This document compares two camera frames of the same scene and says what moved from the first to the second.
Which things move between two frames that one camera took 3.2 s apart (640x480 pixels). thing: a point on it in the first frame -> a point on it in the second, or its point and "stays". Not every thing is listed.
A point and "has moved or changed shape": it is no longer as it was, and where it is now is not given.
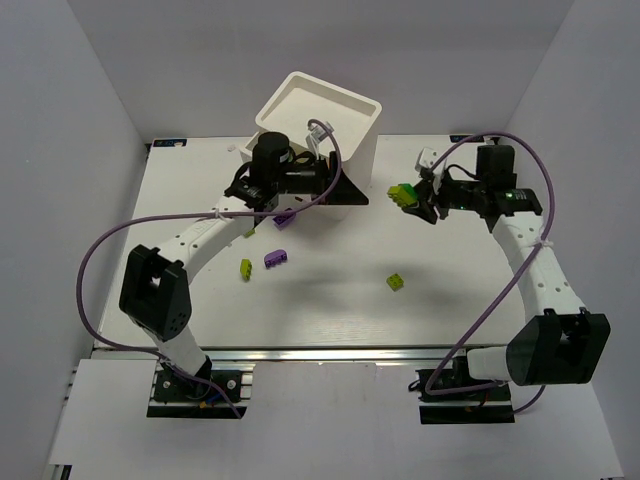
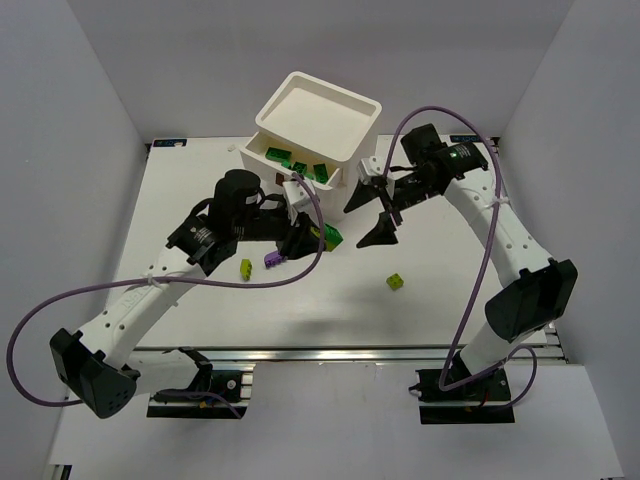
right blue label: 473,139 stays
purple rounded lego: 275,257 stays
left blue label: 169,142 stays
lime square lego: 395,282 stays
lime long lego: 245,269 stays
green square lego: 410,190 has moved or changed shape
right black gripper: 439,195 -> 388,201
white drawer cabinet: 321,118 stays
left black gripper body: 326,175 -> 295,235
